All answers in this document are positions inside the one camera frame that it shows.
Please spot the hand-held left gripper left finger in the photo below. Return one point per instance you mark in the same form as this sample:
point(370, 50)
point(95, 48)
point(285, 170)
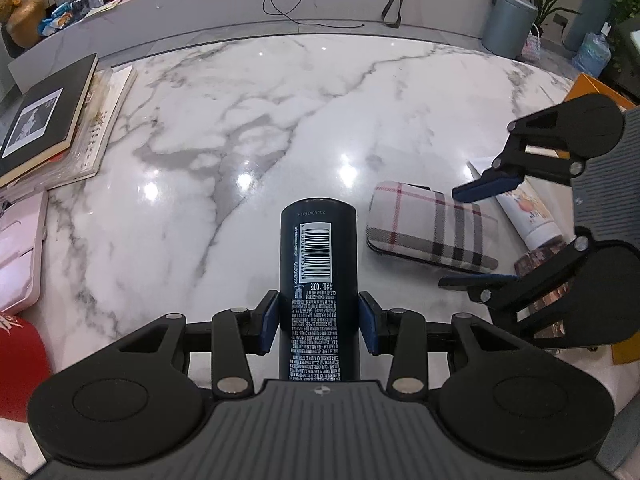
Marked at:
point(267, 322)

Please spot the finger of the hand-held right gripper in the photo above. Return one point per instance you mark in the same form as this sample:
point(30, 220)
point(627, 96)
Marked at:
point(482, 187)
point(480, 280)

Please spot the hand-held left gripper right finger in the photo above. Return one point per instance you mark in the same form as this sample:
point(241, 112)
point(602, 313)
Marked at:
point(369, 322)

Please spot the white printed tube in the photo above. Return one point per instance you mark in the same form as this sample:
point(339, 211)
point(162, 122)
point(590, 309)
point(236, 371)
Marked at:
point(532, 215)

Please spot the illustrated card box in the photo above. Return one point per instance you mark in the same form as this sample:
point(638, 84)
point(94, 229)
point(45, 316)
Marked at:
point(540, 265)

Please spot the plaid glasses case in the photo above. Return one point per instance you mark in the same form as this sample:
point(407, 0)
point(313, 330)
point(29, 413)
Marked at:
point(430, 225)

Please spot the black cylindrical bottle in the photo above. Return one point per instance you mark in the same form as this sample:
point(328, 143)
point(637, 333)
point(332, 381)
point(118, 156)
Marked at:
point(317, 260)

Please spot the blue water jug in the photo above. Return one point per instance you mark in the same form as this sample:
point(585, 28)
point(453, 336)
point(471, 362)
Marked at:
point(592, 55)

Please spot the pastel woven bag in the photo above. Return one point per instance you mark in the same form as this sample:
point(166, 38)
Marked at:
point(531, 46)

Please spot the grey pedal trash can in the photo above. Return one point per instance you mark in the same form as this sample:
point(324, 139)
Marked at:
point(507, 25)

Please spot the red cup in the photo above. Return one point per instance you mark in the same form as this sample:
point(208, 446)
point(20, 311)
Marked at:
point(22, 365)

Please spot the pink flat case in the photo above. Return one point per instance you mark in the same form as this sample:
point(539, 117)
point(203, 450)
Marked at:
point(20, 255)

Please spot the stack of large books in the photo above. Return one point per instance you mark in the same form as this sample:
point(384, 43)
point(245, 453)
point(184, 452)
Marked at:
point(102, 125)

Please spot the black hardcover book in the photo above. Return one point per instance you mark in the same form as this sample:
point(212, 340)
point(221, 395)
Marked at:
point(45, 120)

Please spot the marble television console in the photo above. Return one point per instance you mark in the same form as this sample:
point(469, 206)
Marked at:
point(210, 15)

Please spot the sheet of paper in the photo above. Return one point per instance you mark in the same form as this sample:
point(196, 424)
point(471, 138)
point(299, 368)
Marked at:
point(104, 6)

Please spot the blue snack packets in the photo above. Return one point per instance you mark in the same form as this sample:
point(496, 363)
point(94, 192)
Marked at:
point(60, 19)

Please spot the gold vase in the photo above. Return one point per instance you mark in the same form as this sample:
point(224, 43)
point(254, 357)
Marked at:
point(25, 22)

